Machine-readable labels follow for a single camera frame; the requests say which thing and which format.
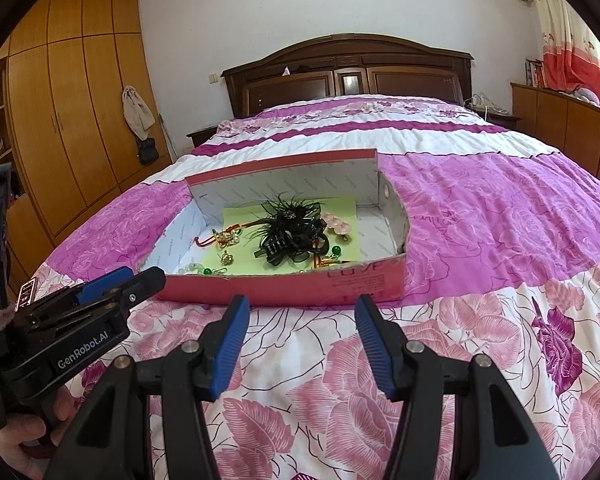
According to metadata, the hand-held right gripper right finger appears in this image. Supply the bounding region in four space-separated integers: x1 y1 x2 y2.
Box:
354 294 556 480

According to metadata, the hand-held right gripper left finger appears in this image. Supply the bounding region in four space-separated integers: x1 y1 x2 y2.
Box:
45 294 251 480

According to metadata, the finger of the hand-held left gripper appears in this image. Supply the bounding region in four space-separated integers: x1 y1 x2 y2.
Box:
87 266 167 313
72 266 136 307

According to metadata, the jade bead bracelet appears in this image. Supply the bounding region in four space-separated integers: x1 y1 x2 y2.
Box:
177 261 231 277

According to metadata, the red cardboard box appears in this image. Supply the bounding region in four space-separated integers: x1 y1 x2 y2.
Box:
142 147 411 307

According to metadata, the gold pearl brooch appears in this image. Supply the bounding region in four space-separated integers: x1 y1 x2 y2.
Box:
212 226 244 250

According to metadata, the black feather hair accessory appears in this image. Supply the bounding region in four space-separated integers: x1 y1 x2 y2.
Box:
240 191 331 267

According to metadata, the person's left hand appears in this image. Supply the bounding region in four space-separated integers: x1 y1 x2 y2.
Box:
0 389 78 480

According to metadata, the pink flower hair clip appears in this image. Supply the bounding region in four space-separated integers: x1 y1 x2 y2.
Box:
321 212 356 241

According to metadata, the black hanging bag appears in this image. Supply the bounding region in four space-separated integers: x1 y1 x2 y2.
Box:
136 137 160 165

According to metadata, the green paper sheet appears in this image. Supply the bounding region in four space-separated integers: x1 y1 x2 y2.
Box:
200 196 361 276

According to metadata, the dark wooden nightstand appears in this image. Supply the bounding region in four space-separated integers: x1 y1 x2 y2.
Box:
485 110 523 132
186 125 221 156

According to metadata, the bed with floral cover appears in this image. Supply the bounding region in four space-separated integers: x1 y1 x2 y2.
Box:
30 94 600 480

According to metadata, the wooden wardrobe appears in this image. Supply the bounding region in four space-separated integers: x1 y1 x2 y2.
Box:
0 0 177 291

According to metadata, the dark wooden headboard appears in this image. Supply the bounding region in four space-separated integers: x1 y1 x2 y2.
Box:
221 34 475 118

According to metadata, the wooden side cabinet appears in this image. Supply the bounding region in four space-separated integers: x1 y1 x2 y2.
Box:
510 81 600 196

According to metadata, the row of books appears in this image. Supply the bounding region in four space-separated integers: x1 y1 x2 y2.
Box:
525 58 546 88

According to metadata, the red patterned curtain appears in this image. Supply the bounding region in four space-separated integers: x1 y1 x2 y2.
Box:
522 0 600 111

